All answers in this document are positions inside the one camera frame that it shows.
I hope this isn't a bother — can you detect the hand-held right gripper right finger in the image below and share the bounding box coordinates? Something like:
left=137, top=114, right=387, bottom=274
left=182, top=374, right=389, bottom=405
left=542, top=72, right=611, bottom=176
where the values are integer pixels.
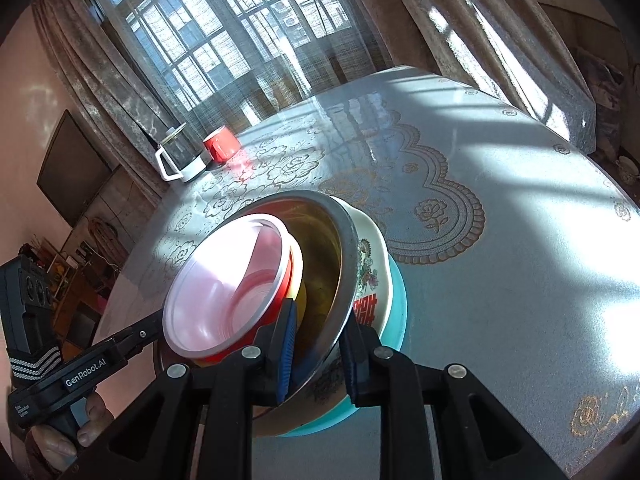
left=340, top=312, right=576, bottom=480

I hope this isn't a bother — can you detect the red mug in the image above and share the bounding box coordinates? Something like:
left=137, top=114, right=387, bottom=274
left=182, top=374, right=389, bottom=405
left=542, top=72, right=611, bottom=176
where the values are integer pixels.
left=202, top=126, right=242, bottom=165

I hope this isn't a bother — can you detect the sheer white curtain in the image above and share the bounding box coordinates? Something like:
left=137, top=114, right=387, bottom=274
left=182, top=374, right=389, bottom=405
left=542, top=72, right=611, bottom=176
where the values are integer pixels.
left=90, top=0, right=401, bottom=136

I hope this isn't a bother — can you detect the stainless steel bowl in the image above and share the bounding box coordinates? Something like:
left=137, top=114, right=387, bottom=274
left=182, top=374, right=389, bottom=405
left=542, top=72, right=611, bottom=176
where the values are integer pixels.
left=152, top=191, right=360, bottom=436

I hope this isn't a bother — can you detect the grey velvet curtain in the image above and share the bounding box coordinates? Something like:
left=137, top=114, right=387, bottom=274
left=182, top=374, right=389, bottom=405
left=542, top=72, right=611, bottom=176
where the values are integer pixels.
left=375, top=0, right=598, bottom=156
left=32, top=0, right=173, bottom=201

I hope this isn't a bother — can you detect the person's left hand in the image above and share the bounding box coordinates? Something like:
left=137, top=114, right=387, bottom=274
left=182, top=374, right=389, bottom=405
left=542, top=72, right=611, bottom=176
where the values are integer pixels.
left=20, top=392, right=117, bottom=472

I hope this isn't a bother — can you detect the wooden shelf cabinet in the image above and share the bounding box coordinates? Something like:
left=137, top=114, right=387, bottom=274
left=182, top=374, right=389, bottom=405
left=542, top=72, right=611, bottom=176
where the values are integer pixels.
left=20, top=240, right=121, bottom=341

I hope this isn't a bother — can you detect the white glass electric kettle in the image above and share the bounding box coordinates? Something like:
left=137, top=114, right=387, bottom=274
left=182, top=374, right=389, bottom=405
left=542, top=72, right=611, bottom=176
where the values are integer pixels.
left=155, top=122, right=213, bottom=183

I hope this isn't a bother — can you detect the teal plastic plate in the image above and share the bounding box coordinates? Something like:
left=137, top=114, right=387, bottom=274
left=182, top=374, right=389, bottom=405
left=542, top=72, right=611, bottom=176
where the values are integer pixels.
left=277, top=255, right=408, bottom=438

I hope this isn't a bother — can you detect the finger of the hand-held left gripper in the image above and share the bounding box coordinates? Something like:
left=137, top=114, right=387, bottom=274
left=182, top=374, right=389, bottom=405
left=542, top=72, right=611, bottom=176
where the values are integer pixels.
left=112, top=311, right=167, bottom=358

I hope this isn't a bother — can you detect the red plastic bowl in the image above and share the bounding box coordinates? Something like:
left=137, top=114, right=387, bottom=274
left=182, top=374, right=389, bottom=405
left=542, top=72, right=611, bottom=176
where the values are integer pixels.
left=162, top=214, right=296, bottom=368

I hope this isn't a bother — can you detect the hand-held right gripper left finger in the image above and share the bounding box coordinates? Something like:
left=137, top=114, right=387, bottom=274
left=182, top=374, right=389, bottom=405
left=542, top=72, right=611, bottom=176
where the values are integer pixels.
left=65, top=298, right=299, bottom=480

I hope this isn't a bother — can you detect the barred window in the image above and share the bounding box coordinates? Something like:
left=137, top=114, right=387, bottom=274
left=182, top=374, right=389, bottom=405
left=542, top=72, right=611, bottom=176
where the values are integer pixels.
left=100, top=0, right=351, bottom=111

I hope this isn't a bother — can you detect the wall-mounted black television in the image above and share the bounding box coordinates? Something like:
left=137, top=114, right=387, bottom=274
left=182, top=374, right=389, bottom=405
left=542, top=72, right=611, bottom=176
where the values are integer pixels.
left=36, top=109, right=113, bottom=228

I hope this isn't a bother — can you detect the yellow plastic bowl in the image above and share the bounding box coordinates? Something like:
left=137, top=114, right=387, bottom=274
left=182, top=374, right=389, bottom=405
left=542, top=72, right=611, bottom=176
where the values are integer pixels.
left=280, top=230, right=313, bottom=346

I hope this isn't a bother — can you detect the large white red-print plate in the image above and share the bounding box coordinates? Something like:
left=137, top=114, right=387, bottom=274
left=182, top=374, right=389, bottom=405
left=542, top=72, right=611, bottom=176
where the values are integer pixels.
left=260, top=195, right=393, bottom=438

